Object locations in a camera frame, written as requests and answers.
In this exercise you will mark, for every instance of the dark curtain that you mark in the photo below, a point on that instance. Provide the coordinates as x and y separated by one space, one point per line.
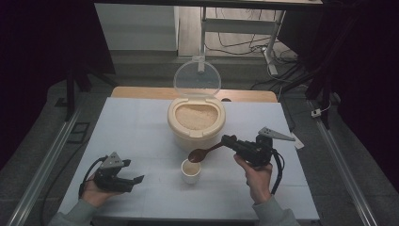
37 47
360 62

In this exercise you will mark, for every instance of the black metal stand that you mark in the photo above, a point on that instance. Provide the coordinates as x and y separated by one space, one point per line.
70 94

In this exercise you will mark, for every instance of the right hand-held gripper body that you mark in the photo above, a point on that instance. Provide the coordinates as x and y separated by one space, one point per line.
255 150

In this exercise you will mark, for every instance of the white table cover sheet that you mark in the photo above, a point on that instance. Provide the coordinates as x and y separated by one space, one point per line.
141 132

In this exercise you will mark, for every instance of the clear round container lid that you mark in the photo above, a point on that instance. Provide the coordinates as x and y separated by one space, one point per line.
197 78

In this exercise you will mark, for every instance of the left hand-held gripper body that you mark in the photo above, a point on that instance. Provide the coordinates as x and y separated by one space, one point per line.
109 175

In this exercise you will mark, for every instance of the person's left hand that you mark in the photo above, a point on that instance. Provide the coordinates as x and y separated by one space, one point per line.
94 194

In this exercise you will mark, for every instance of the white paper tag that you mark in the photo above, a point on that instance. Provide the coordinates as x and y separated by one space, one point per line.
298 142

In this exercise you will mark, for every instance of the metal floor rail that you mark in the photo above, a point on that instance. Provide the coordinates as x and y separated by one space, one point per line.
40 163
342 163

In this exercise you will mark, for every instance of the uncooked rice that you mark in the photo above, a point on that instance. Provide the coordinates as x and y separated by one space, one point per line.
196 116

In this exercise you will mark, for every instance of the small white box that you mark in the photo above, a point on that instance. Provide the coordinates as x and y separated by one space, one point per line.
316 112

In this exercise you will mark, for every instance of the wooden table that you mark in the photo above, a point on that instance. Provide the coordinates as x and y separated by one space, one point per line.
141 93

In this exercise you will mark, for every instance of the white desk frame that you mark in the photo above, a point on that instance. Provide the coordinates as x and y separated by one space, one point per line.
238 25

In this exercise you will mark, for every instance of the dark red spoon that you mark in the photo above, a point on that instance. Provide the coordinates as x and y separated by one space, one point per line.
199 154

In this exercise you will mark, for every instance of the white cup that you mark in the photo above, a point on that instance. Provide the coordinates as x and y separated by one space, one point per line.
190 172

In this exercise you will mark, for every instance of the person's right hand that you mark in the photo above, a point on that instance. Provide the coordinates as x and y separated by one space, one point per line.
258 180

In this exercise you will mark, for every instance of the cream rice container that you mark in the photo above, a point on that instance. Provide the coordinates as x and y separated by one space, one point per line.
196 138

